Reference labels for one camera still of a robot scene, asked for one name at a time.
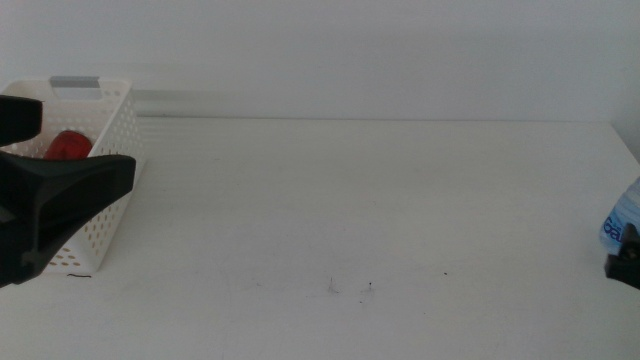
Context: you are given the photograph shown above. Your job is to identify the red cola can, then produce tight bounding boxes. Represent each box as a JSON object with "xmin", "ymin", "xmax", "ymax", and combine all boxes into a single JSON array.
[{"xmin": 43, "ymin": 129, "xmax": 94, "ymax": 162}]

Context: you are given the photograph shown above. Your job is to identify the clear water bottle blue label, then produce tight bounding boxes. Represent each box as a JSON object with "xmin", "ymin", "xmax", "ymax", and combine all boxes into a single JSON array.
[{"xmin": 599, "ymin": 176, "xmax": 640, "ymax": 254}]

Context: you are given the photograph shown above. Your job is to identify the white perforated plastic basket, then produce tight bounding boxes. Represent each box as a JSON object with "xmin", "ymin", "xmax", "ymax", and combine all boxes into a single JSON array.
[{"xmin": 0, "ymin": 75, "xmax": 147, "ymax": 276}]

